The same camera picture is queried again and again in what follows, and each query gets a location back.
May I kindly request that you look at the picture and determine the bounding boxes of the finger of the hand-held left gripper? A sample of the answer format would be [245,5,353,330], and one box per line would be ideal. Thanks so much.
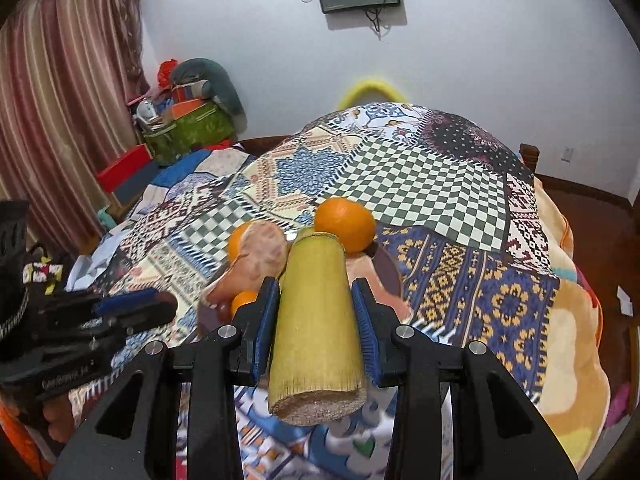
[90,293,179,347]
[55,287,159,318]

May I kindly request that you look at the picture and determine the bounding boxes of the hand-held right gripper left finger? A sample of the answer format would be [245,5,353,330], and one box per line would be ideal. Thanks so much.
[50,276,281,480]

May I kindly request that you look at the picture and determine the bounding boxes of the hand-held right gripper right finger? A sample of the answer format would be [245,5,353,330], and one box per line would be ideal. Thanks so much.
[350,280,578,480]

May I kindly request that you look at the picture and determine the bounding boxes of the small tangerine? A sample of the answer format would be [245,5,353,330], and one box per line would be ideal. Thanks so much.
[231,291,258,318]

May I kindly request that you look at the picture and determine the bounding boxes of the yellow-green sugarcane piece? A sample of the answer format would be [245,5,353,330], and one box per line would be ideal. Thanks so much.
[267,232,368,427]

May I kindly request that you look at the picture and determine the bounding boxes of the large pink grapefruit slice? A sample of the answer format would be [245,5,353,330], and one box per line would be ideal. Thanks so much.
[202,221,290,306]

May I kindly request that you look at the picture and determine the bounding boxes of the dark purple round plate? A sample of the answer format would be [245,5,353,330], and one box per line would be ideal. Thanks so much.
[196,240,403,331]

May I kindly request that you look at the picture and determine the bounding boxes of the medium orange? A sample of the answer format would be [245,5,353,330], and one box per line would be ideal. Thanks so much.
[227,221,256,266]

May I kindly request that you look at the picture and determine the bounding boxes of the large orange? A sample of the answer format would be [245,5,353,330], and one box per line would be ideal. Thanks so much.
[314,197,376,254]

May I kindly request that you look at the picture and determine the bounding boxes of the person's left hand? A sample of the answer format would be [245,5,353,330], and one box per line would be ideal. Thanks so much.
[42,394,77,444]

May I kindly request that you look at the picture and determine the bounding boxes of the white crumpled cloth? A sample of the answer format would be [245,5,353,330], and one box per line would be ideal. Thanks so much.
[65,255,108,291]

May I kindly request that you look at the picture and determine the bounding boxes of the black patterned cloth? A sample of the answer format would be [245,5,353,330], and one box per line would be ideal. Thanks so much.
[20,245,68,296]

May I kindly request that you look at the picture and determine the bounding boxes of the orange garment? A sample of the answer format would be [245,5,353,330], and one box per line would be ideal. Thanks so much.
[0,400,51,476]

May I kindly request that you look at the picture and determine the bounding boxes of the red flat box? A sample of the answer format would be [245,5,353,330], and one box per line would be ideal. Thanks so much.
[96,144,160,206]

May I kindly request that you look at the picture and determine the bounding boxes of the colourful patchwork blanket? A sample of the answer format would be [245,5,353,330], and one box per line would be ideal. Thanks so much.
[65,102,563,480]

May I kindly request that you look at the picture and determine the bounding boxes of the orange striped box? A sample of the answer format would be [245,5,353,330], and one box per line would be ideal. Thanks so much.
[170,82,211,118]

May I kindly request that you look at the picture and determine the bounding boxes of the peach fleece blanket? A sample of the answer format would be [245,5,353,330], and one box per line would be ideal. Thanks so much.
[535,175,613,466]

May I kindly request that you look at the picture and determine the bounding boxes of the red bag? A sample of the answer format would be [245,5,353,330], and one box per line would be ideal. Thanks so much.
[157,59,179,88]

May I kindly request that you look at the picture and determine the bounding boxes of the grey pillow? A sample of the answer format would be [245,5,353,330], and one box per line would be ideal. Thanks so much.
[170,58,246,117]

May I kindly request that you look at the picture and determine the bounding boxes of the yellow fuzzy cushion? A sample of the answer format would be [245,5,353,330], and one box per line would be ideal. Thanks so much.
[337,75,411,111]

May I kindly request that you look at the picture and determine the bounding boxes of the pink cloth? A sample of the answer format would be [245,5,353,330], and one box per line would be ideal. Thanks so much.
[607,382,632,423]

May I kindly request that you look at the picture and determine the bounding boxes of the black monitor cable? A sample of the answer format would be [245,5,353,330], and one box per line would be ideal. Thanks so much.
[366,6,397,40]

